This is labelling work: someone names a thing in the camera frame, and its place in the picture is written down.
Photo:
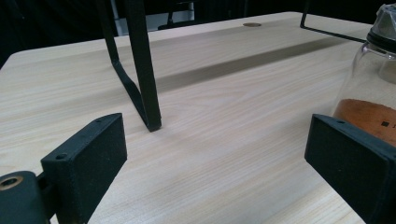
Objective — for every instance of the black shelf with metal legs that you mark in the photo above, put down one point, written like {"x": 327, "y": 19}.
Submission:
{"x": 143, "y": 62}

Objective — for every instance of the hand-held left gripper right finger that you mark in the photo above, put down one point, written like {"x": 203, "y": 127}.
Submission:
{"x": 351, "y": 161}

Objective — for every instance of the round brown table grommet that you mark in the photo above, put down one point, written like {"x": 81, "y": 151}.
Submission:
{"x": 252, "y": 24}

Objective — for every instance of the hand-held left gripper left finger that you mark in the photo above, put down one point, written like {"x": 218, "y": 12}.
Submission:
{"x": 84, "y": 161}

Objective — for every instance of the glass jar of red spice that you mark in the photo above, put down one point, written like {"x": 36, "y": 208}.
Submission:
{"x": 367, "y": 115}

